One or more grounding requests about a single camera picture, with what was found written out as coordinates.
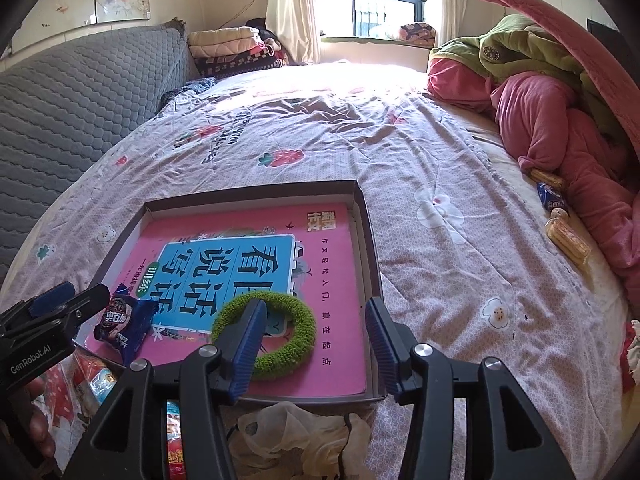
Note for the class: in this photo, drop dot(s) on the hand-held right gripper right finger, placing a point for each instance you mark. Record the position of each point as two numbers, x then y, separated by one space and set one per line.
382 340

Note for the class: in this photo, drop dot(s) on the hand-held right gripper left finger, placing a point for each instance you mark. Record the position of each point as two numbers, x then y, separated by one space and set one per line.
245 350

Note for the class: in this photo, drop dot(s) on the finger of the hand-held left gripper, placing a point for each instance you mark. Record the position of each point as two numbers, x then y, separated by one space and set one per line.
87 302
52 297

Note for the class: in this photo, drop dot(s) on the dark blue cookie packet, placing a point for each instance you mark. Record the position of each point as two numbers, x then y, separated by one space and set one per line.
125 325

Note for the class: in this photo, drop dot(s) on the shallow cardboard box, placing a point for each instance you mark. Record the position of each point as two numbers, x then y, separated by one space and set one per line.
367 240

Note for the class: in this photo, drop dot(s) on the person's left hand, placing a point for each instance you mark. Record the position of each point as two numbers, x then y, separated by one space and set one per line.
40 425

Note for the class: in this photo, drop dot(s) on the pink book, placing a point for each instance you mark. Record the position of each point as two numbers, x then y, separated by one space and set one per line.
330 320

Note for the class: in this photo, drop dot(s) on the translucent plastic bag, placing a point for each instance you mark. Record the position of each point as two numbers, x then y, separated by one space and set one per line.
280 425

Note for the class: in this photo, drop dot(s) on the red snack packet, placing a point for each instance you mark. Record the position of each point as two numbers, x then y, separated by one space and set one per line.
175 440

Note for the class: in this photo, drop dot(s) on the grey quilted headboard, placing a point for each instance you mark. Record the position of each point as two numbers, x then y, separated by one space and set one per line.
75 110

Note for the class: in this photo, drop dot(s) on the yellow biscuit packet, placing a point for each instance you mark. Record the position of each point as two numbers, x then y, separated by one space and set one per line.
547 178
567 242

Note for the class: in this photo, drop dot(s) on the small blue cookie packet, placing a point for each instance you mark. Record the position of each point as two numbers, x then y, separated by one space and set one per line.
551 199

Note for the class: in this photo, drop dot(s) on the dark blue patterned cloth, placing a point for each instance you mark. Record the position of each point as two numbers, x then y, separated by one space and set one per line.
192 90

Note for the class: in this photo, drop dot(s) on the floral fabric scrunchie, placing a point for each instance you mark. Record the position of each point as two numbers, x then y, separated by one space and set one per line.
631 355

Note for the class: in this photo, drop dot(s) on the pink blanket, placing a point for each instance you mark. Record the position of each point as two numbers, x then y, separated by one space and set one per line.
545 115

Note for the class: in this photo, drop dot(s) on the stack of folded blankets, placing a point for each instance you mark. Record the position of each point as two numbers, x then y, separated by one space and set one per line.
225 42

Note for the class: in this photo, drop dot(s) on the floral cushion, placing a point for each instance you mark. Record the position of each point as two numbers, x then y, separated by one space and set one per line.
415 32

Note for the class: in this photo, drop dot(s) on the green blanket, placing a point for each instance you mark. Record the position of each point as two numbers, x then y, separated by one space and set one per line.
520 45

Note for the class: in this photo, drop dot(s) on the cream curtain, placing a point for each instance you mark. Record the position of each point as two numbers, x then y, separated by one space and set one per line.
290 5
447 0

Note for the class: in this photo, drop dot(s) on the pink quilted mat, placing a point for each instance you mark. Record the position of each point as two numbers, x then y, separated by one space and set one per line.
575 45

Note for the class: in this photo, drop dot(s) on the black television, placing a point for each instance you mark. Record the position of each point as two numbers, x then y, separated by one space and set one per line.
605 40

